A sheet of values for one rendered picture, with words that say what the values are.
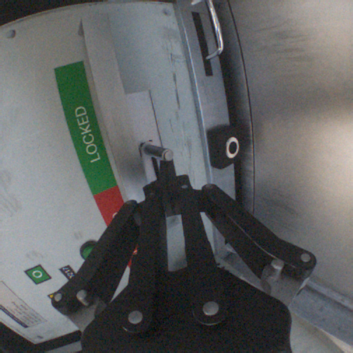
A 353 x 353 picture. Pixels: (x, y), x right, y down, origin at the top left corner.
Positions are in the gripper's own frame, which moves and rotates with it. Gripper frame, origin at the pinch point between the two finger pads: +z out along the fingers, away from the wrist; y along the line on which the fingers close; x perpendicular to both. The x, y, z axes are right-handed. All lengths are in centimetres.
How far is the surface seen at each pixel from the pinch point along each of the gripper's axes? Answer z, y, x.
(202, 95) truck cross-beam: 10.8, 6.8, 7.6
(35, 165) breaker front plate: -0.1, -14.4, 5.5
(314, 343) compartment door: -15, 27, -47
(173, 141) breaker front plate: 8.9, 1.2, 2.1
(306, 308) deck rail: -7.7, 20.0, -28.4
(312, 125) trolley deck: 2.4, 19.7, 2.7
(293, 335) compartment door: -10, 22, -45
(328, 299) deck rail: -8.3, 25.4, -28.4
